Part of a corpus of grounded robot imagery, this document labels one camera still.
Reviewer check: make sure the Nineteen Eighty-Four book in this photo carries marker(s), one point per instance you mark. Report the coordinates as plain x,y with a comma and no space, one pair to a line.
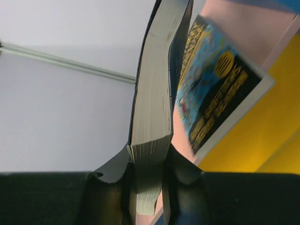
157,80

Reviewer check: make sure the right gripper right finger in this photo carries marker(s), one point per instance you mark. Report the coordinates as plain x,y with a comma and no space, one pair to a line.
195,197

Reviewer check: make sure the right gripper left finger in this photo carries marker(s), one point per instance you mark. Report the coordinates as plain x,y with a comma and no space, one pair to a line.
105,196

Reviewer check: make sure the blue pink yellow bookshelf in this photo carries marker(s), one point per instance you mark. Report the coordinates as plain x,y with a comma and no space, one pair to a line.
265,32

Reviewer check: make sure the black blue Treehouse book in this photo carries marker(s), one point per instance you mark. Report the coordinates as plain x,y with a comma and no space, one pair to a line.
218,85

